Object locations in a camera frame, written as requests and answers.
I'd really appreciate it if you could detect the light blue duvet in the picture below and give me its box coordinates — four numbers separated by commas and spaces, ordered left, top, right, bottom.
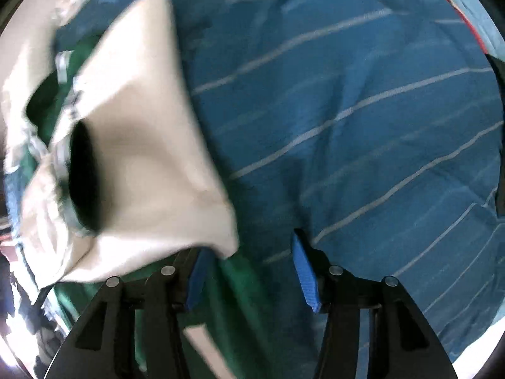
447, 0, 504, 61

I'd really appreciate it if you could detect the blue striped bed sheet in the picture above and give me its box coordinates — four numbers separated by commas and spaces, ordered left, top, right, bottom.
3, 0, 505, 364

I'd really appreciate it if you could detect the green varsity jacket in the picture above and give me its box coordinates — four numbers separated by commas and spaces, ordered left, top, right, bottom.
4, 0, 317, 378

